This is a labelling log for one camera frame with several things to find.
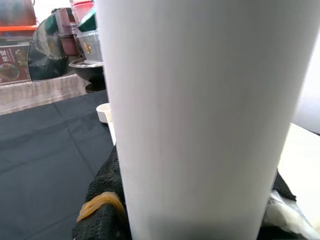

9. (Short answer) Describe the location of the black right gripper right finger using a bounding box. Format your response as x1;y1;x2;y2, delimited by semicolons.
257;172;320;240

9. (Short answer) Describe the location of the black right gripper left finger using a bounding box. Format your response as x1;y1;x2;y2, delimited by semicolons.
71;143;132;240

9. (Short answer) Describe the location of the white plastic table leg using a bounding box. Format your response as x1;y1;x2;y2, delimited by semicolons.
94;0;320;240

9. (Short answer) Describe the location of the white plastic children table top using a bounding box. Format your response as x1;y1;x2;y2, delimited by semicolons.
96;102;320;226

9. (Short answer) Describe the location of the beige wicker basket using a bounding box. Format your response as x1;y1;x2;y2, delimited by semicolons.
0;73;110;116

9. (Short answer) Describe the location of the black wok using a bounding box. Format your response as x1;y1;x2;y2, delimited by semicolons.
68;58;107;92

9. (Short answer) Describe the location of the patterned green bag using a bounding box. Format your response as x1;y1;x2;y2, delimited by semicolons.
27;14;70;82

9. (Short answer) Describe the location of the clear box with orange lid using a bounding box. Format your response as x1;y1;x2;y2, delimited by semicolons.
0;0;38;86

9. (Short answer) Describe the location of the teal plastic bowl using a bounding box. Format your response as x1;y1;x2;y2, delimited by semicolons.
76;6;98;32

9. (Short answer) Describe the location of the red plastic container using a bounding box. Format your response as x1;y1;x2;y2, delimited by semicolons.
71;0;96;16

